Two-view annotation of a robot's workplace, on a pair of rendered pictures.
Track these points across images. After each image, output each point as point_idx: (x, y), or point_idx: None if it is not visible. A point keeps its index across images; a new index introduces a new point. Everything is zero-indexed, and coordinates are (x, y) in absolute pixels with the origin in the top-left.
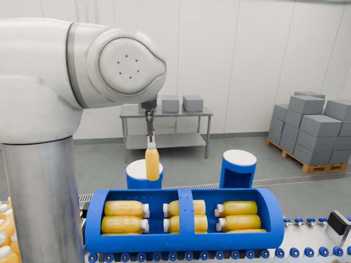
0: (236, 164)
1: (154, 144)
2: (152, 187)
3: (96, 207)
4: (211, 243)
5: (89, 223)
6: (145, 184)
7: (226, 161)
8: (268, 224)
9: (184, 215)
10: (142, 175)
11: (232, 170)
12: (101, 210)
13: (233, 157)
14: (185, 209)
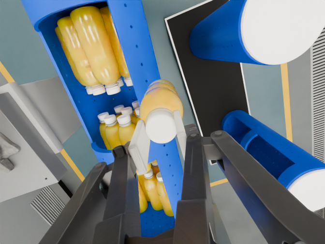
0: (290, 187)
1: (158, 143)
2: (235, 50)
3: (36, 3)
4: None
5: (22, 3)
6: (233, 37)
7: (303, 172)
8: (155, 213)
9: (99, 156)
10: (252, 24)
11: (282, 174)
12: (39, 17)
13: (313, 184)
14: (105, 160)
